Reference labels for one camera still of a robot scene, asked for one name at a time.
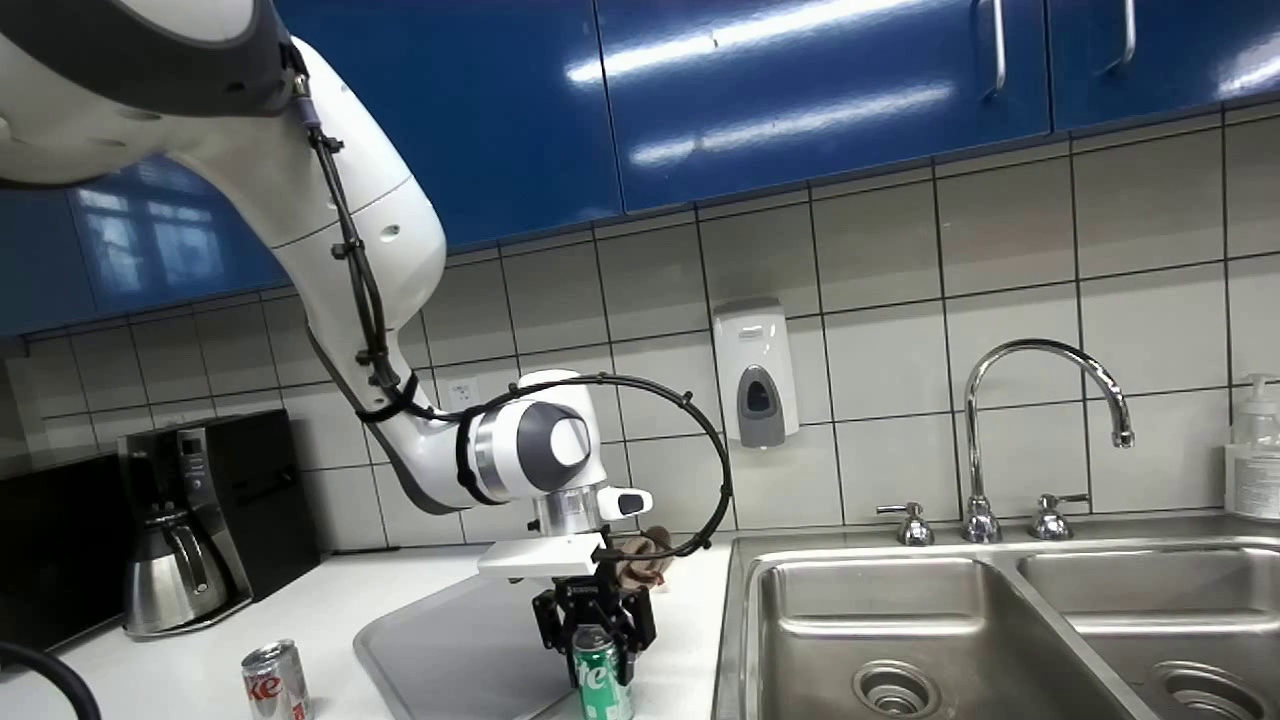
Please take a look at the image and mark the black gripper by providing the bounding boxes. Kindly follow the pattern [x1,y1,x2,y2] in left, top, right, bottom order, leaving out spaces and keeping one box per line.
[530,573,659,659]

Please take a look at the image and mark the green sprite can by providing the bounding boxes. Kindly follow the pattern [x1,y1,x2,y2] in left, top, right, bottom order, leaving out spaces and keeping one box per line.
[566,623,641,720]

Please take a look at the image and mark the silver diet coke can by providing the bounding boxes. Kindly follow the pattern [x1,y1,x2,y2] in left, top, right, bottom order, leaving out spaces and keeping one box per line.
[238,642,310,720]

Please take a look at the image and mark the grey plastic tray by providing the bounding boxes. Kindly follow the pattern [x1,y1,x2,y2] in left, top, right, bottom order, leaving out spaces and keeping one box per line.
[350,565,593,720]

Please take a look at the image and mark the brown crumpled cloth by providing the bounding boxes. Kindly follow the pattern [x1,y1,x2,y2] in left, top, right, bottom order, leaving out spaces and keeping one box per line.
[602,525,678,594]

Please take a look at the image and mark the black coffee maker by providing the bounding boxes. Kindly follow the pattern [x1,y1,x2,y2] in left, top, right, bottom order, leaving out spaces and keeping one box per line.
[115,410,324,642]

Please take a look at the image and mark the stainless steel double sink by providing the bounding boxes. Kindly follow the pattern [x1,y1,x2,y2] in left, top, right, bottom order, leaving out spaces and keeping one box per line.
[713,518,1280,720]

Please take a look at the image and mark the chrome gooseneck faucet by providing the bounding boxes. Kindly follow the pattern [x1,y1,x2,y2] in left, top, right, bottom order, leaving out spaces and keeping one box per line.
[959,336,1139,544]

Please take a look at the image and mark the steel coffee carafe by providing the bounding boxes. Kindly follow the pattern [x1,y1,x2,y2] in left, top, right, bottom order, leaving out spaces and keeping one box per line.
[129,511,238,642]

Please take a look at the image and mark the black microwave oven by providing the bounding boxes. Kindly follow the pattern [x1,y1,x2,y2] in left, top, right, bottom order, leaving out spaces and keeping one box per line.
[0,453,135,674]

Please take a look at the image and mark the clear pump soap bottle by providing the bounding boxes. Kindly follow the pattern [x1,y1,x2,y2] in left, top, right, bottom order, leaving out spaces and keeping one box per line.
[1220,372,1280,525]

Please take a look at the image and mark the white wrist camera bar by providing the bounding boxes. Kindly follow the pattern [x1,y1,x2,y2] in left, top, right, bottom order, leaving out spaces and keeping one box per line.
[474,531,613,580]

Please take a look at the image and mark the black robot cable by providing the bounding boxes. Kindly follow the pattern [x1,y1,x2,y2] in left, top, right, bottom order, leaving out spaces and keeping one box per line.
[278,38,741,561]

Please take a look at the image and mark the white wall soap dispenser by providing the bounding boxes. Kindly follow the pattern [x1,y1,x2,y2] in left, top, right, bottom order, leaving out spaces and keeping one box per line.
[713,303,804,453]

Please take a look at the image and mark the chrome faucet handle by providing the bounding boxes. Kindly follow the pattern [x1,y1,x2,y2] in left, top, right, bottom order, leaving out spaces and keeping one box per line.
[876,502,936,548]
[1029,491,1097,544]

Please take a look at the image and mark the thick black cable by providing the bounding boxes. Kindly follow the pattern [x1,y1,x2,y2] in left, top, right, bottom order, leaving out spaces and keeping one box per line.
[0,642,105,720]

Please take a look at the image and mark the blue wall cabinets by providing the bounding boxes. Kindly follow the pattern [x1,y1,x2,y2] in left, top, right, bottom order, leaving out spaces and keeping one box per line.
[0,0,1280,339]

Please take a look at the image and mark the silver cabinet handle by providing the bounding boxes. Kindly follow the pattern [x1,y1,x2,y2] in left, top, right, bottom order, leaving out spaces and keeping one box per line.
[1101,0,1142,81]
[982,0,1017,102]

